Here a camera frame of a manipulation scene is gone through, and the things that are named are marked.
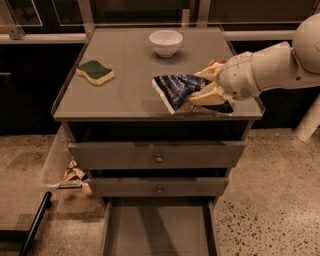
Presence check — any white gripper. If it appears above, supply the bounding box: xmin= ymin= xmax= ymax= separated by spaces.
xmin=189 ymin=52 xmax=261 ymax=106

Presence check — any blue chip bag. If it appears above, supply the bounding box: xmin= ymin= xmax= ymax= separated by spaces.
xmin=151 ymin=73 xmax=234 ymax=116

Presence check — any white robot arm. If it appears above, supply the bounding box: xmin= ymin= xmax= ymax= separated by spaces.
xmin=189 ymin=14 xmax=320 ymax=106

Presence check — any grey top drawer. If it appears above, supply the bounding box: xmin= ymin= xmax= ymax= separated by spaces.
xmin=68 ymin=141 xmax=245 ymax=169

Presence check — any grey drawer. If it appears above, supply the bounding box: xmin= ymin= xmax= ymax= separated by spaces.
xmin=101 ymin=197 xmax=221 ymax=256
xmin=88 ymin=177 xmax=229 ymax=197
xmin=68 ymin=141 xmax=245 ymax=169

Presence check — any grey drawer cabinet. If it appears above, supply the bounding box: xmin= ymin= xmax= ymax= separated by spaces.
xmin=50 ymin=26 xmax=266 ymax=208

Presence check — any grey middle drawer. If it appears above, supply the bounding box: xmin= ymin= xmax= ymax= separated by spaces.
xmin=88 ymin=177 xmax=229 ymax=197

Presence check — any grey bottom drawer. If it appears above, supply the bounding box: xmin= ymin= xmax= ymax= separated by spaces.
xmin=101 ymin=197 xmax=221 ymax=256

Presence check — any crumpled brown snack bag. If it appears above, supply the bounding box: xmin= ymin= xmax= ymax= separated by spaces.
xmin=63 ymin=160 xmax=87 ymax=181

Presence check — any red soda can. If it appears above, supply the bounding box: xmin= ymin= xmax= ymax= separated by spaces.
xmin=209 ymin=59 xmax=226 ymax=66

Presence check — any white ceramic bowl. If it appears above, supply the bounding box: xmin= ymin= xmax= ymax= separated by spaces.
xmin=149 ymin=30 xmax=183 ymax=58

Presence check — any green yellow sponge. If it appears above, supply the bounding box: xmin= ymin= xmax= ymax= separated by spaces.
xmin=76 ymin=60 xmax=114 ymax=86

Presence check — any metal window railing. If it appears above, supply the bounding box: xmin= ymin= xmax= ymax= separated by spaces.
xmin=0 ymin=0 xmax=320 ymax=45

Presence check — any clear plastic bin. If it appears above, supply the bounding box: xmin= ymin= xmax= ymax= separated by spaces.
xmin=40 ymin=127 xmax=92 ymax=199

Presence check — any black bar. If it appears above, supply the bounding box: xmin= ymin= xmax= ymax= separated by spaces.
xmin=18 ymin=192 xmax=52 ymax=256

